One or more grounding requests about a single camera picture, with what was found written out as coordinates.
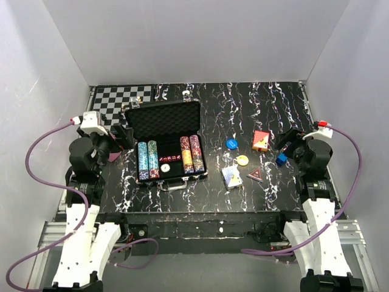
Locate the blue and white block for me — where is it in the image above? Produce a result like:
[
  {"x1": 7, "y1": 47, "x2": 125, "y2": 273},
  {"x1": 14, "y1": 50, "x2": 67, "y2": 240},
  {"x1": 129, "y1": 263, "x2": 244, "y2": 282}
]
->
[{"x1": 275, "y1": 153, "x2": 287, "y2": 166}]

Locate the yellow big blind button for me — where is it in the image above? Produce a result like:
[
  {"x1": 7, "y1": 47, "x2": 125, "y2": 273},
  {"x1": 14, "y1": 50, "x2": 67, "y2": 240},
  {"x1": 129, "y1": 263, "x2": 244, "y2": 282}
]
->
[{"x1": 236, "y1": 155, "x2": 249, "y2": 166}]

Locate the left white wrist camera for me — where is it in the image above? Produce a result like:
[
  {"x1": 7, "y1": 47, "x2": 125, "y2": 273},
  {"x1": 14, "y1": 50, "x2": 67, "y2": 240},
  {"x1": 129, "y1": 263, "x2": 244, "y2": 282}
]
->
[{"x1": 70, "y1": 111, "x2": 108, "y2": 136}]

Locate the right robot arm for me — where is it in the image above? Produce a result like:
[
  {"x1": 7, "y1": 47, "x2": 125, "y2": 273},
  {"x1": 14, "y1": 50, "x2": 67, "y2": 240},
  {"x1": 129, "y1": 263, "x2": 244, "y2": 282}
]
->
[{"x1": 275, "y1": 121, "x2": 363, "y2": 291}]

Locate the checkerboard mat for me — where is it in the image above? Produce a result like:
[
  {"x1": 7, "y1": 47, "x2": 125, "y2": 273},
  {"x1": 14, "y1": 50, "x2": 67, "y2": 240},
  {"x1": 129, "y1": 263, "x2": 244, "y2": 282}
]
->
[{"x1": 90, "y1": 85, "x2": 153, "y2": 129}]

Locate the white round chip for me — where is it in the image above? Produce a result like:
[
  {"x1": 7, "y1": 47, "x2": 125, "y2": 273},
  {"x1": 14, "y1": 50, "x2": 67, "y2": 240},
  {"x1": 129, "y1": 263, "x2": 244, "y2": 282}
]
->
[{"x1": 160, "y1": 164, "x2": 170, "y2": 173}]

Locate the red playing card deck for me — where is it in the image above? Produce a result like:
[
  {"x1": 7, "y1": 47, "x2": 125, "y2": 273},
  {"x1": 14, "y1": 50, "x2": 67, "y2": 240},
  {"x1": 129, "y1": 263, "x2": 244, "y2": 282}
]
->
[{"x1": 252, "y1": 130, "x2": 270, "y2": 151}]

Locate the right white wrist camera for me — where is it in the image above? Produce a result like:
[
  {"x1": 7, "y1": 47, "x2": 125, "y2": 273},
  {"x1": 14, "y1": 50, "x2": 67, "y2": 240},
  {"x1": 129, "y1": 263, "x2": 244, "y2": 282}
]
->
[{"x1": 303, "y1": 121, "x2": 333, "y2": 140}]

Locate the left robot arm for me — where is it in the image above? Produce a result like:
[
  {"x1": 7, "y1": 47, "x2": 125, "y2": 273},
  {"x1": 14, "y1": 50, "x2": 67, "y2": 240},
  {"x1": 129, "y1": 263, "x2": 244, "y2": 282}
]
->
[{"x1": 43, "y1": 133, "x2": 129, "y2": 291}]

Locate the red and yellow chip column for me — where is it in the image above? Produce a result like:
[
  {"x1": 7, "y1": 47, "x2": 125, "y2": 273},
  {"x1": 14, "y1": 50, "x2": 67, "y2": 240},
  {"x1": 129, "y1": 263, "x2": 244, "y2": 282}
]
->
[{"x1": 180, "y1": 136, "x2": 194, "y2": 174}]

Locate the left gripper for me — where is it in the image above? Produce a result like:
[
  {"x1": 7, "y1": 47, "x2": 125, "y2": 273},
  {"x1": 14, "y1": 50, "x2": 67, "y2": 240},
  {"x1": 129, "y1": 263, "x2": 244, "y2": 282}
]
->
[{"x1": 78, "y1": 123, "x2": 133, "y2": 175}]

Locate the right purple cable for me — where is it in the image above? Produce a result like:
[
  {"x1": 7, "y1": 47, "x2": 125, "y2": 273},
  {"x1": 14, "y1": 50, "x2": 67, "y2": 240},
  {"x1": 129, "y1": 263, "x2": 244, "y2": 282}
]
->
[{"x1": 241, "y1": 126, "x2": 363, "y2": 257}]

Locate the clear dealer button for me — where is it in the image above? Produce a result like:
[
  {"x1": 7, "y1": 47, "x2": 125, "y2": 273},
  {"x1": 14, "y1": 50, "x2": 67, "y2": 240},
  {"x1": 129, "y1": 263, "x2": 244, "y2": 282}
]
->
[{"x1": 222, "y1": 153, "x2": 233, "y2": 163}]

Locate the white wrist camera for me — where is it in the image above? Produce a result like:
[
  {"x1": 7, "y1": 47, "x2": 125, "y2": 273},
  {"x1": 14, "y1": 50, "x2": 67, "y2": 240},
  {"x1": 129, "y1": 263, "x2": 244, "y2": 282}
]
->
[
  {"x1": 70, "y1": 111, "x2": 108, "y2": 136},
  {"x1": 303, "y1": 121, "x2": 333, "y2": 140}
]

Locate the triangular all-in button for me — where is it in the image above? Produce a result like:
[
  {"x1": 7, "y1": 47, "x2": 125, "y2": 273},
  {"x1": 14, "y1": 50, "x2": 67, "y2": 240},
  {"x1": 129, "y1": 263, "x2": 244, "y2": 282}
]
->
[{"x1": 247, "y1": 167, "x2": 263, "y2": 183}]

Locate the blue small blind button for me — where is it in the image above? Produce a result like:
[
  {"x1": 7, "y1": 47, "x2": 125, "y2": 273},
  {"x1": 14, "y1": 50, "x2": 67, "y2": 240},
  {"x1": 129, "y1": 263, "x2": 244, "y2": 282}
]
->
[{"x1": 226, "y1": 139, "x2": 238, "y2": 150}]

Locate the blue playing card deck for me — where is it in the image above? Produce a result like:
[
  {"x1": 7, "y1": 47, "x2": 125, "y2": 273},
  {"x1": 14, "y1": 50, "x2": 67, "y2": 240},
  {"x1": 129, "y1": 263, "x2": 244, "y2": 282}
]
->
[{"x1": 221, "y1": 165, "x2": 243, "y2": 190}]

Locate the pink wedge box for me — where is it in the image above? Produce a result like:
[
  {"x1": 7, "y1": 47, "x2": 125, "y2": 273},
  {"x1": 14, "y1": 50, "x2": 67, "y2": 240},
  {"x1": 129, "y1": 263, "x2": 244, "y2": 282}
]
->
[{"x1": 108, "y1": 152, "x2": 121, "y2": 162}]

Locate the black poker chip case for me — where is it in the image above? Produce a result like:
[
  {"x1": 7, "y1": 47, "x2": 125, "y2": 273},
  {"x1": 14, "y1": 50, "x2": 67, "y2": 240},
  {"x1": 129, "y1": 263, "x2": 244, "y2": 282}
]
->
[{"x1": 123, "y1": 96, "x2": 208, "y2": 192}]

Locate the purple and red chip column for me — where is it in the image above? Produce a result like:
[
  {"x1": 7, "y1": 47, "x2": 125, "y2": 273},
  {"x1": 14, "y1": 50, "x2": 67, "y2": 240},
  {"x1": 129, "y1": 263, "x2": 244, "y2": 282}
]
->
[{"x1": 189, "y1": 134, "x2": 205, "y2": 172}]

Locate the row of red dice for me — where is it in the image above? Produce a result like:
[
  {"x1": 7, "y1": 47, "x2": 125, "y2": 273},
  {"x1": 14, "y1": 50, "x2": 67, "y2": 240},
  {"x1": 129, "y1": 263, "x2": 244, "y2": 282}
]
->
[{"x1": 159, "y1": 155, "x2": 182, "y2": 163}]

